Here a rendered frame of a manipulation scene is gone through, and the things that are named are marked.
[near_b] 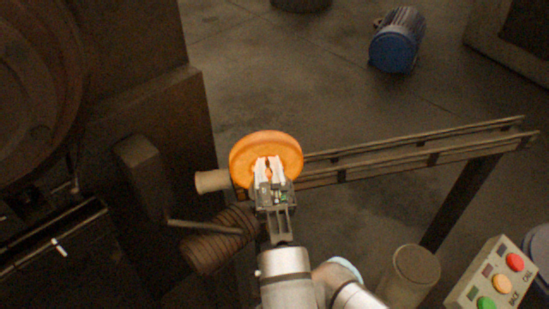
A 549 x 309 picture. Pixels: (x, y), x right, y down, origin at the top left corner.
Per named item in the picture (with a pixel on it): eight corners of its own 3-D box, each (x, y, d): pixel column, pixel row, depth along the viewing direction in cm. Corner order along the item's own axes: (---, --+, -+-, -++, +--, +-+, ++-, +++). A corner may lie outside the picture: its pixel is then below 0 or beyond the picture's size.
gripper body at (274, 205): (292, 174, 64) (304, 240, 59) (289, 191, 72) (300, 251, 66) (250, 179, 63) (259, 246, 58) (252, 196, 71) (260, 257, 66)
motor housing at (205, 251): (201, 306, 135) (171, 233, 96) (244, 269, 145) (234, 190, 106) (222, 333, 129) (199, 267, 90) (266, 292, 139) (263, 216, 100)
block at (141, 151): (135, 203, 100) (106, 143, 82) (160, 188, 104) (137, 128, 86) (155, 227, 95) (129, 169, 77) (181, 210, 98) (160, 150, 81)
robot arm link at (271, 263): (308, 277, 65) (256, 285, 64) (303, 251, 67) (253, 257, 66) (314, 269, 57) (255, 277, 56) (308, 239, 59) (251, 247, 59)
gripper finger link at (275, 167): (280, 136, 70) (288, 178, 66) (280, 150, 75) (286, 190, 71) (265, 138, 69) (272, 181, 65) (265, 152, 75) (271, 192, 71)
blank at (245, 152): (220, 139, 71) (221, 150, 68) (296, 123, 71) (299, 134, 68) (238, 185, 82) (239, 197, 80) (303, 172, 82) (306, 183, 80)
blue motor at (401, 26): (360, 73, 242) (371, 26, 217) (382, 36, 277) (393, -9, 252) (406, 85, 233) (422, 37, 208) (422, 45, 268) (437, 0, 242)
